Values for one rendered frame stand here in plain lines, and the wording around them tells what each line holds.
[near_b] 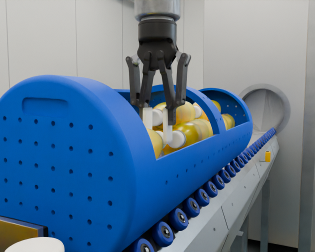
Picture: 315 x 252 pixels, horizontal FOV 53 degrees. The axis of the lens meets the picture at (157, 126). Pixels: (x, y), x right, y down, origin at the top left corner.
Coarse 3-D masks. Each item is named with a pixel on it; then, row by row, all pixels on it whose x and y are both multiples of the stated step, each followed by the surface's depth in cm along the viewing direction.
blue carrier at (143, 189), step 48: (48, 96) 43; (96, 96) 40; (192, 96) 76; (0, 144) 47; (48, 144) 43; (96, 144) 40; (144, 144) 42; (192, 144) 58; (240, 144) 99; (0, 192) 48; (48, 192) 44; (96, 192) 40; (144, 192) 41; (192, 192) 69; (96, 240) 41
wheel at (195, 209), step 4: (184, 200) 69; (188, 200) 69; (192, 200) 70; (184, 204) 68; (188, 204) 68; (192, 204) 69; (196, 204) 71; (184, 208) 68; (188, 208) 68; (192, 208) 68; (196, 208) 69; (188, 212) 68; (192, 212) 68; (196, 212) 68; (192, 216) 68
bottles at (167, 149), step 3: (165, 147) 77; (168, 147) 77; (171, 147) 78; (162, 150) 76; (165, 150) 77; (168, 150) 77; (171, 150) 78; (174, 150) 78; (162, 153) 76; (165, 153) 76; (168, 153) 77; (159, 156) 74
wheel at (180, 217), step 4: (176, 208) 63; (172, 212) 62; (176, 212) 62; (180, 212) 63; (168, 216) 62; (172, 216) 61; (176, 216) 61; (180, 216) 62; (184, 216) 64; (172, 220) 61; (176, 220) 61; (180, 220) 62; (184, 220) 63; (172, 224) 61; (176, 224) 61; (180, 224) 61; (184, 224) 62; (176, 228) 61; (180, 228) 61; (184, 228) 62
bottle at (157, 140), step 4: (148, 128) 58; (148, 132) 56; (152, 132) 57; (156, 132) 59; (152, 136) 56; (156, 136) 57; (160, 136) 61; (152, 140) 55; (156, 140) 56; (160, 140) 58; (152, 144) 55; (156, 144) 56; (160, 144) 57; (156, 148) 56; (160, 148) 57; (156, 152) 56; (160, 152) 58; (156, 156) 56
